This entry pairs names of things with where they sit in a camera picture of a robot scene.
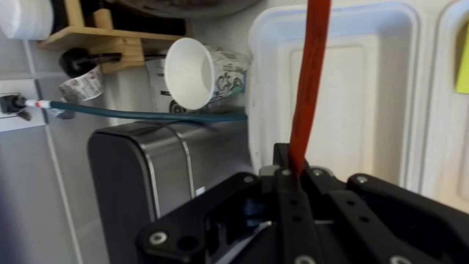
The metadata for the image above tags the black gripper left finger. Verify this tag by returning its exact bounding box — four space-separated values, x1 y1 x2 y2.
136 144 313 264

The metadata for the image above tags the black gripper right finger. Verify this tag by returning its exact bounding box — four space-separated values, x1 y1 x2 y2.
300 168 469 264

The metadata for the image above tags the orange strip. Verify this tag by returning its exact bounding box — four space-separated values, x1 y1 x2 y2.
288 0 331 176

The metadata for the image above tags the white foam clamshell container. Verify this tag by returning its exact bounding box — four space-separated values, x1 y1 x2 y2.
245 0 469 212

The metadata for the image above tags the patterned paper cup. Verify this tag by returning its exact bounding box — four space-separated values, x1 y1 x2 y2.
163 38 248 110

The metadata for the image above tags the yellow sticky note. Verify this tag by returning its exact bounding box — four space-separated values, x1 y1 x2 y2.
454 22 469 94

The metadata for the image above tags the wooden shelf rack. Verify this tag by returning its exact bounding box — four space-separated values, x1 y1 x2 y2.
39 0 185 77

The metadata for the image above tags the teal cable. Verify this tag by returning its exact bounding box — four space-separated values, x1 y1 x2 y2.
24 99 248 126

